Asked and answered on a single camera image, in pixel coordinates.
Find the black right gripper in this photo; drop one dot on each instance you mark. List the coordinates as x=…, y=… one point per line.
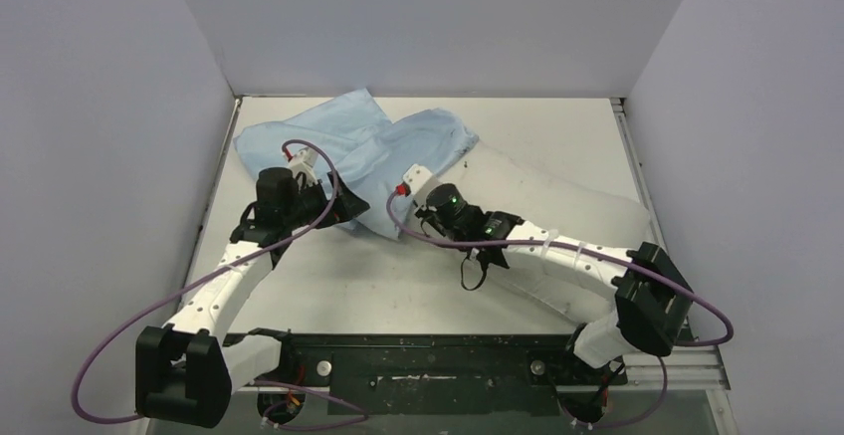
x=427, y=210

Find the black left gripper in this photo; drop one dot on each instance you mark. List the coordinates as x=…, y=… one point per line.
x=346, y=207

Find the white pillow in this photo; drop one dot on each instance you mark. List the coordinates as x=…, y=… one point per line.
x=493, y=181

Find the light blue pillowcase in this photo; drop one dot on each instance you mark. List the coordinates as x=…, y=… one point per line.
x=370, y=152

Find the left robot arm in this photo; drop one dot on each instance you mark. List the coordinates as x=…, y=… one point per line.
x=184, y=371

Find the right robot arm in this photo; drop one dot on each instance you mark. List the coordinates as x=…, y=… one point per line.
x=620, y=300

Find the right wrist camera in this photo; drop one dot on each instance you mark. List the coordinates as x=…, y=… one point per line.
x=417, y=182

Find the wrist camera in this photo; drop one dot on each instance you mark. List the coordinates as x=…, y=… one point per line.
x=417, y=182
x=302, y=167

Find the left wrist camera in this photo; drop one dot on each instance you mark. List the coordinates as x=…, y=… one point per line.
x=302, y=167

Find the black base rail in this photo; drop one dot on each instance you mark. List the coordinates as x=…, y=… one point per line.
x=445, y=375

